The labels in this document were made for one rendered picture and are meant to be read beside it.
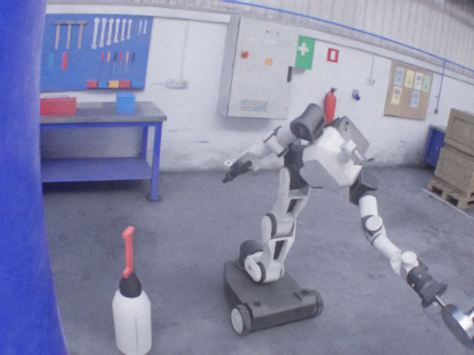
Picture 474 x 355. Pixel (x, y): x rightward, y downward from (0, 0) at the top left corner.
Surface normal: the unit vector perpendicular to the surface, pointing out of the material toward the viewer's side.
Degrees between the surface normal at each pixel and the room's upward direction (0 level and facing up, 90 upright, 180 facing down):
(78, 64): 90
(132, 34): 90
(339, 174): 90
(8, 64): 90
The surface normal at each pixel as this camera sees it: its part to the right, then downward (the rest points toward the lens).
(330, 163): -0.14, 0.32
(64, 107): 0.38, 0.36
